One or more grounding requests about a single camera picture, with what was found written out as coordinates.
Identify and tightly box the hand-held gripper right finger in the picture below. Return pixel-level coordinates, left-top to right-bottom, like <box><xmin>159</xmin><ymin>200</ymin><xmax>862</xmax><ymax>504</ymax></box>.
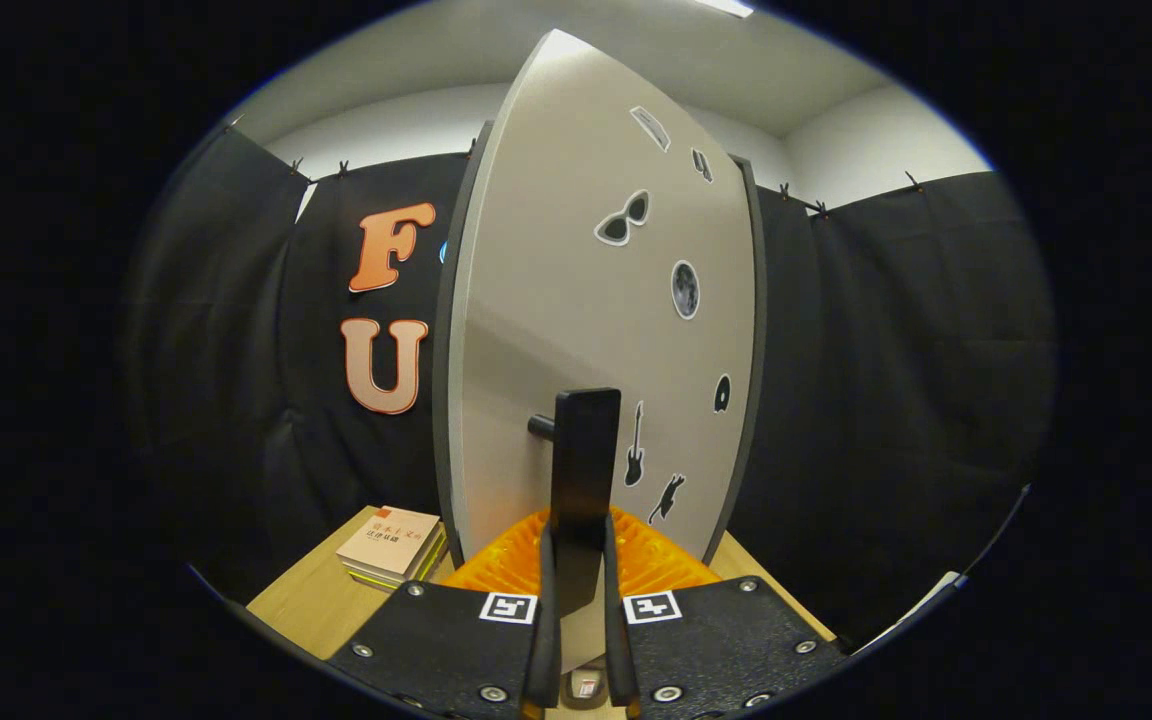
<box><xmin>601</xmin><ymin>506</ymin><xmax>849</xmax><ymax>720</ymax></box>

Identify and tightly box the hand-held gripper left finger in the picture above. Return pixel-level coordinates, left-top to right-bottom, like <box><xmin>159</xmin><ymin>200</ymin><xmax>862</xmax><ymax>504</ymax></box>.
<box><xmin>326</xmin><ymin>508</ymin><xmax>563</xmax><ymax>720</ymax></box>

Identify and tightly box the brown fuzzy shoe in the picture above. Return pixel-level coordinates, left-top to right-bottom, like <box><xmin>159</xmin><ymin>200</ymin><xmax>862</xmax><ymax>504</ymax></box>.
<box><xmin>561</xmin><ymin>668</ymin><xmax>609</xmax><ymax>713</ymax></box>

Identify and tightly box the black cabinet door handle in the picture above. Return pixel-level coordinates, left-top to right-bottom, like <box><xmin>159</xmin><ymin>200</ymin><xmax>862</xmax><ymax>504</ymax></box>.
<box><xmin>528</xmin><ymin>388</ymin><xmax>623</xmax><ymax>616</ymax></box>

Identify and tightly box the dark grey shoe cabinet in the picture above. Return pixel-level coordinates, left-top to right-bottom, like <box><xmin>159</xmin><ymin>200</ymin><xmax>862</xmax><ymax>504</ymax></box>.
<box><xmin>433</xmin><ymin>122</ymin><xmax>768</xmax><ymax>566</ymax></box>

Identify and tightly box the beige shoe cabinet door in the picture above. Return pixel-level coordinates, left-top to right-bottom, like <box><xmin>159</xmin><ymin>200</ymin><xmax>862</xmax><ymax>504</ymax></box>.
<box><xmin>447</xmin><ymin>28</ymin><xmax>758</xmax><ymax>673</ymax></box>

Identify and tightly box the yellow-edged book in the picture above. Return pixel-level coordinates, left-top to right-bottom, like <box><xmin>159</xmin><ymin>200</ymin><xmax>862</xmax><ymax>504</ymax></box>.
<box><xmin>346</xmin><ymin>535</ymin><xmax>450</xmax><ymax>593</ymax></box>

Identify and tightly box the beige cover book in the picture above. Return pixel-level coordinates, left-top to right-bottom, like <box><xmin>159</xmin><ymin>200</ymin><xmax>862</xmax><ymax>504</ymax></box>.
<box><xmin>336</xmin><ymin>505</ymin><xmax>445</xmax><ymax>581</ymax></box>

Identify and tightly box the black backdrop cloth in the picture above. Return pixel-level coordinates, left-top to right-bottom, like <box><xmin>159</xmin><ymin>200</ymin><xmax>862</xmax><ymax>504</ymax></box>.
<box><xmin>121</xmin><ymin>125</ymin><xmax>1057</xmax><ymax>651</ymax></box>

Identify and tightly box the row of black cloth clips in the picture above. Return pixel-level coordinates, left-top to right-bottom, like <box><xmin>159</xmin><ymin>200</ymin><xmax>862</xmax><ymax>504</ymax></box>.
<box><xmin>288</xmin><ymin>140</ymin><xmax>922</xmax><ymax>219</ymax></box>

